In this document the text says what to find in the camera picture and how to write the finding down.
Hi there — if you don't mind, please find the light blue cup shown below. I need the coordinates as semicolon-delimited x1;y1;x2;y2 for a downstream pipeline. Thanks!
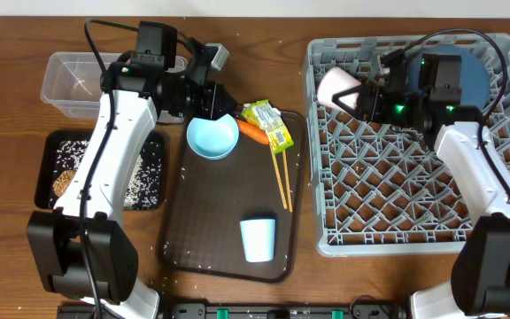
240;219;276;263

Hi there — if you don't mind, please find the brown food scrap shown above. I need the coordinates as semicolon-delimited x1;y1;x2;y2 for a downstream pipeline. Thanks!
52;170;75;198

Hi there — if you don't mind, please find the light blue bowl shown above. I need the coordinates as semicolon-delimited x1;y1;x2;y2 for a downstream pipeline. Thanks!
186;114;239;160

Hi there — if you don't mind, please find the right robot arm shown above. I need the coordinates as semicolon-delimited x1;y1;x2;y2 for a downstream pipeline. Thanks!
317;50;510;318

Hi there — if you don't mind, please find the clear plastic storage bin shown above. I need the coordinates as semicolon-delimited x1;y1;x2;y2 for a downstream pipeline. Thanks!
39;51;191;123

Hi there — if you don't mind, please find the black plastic tray bin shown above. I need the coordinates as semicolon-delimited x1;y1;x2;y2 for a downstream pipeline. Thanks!
35;128;165;210

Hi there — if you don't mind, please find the green yellow snack wrapper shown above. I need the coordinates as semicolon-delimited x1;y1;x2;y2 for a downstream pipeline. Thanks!
241;99;294;154

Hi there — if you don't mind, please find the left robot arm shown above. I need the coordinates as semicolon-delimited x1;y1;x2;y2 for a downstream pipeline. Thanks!
27;21;237;318

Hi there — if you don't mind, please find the orange carrot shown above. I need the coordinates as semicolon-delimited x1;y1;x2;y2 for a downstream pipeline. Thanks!
236;119;269;145

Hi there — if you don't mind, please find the pink cup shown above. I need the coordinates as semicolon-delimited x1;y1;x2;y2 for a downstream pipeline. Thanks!
317;66;360;112

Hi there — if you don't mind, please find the grey dishwasher rack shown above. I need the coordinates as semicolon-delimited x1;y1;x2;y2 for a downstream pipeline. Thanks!
303;34;510;257

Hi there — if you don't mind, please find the dark blue plate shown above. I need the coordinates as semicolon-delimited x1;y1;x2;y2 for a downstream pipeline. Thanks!
406;44;490;111

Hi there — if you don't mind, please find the white rice pile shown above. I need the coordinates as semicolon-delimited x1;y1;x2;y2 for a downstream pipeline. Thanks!
49;140;164;210

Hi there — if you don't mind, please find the brown serving tray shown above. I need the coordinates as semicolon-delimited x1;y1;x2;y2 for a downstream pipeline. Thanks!
157;111;307;284

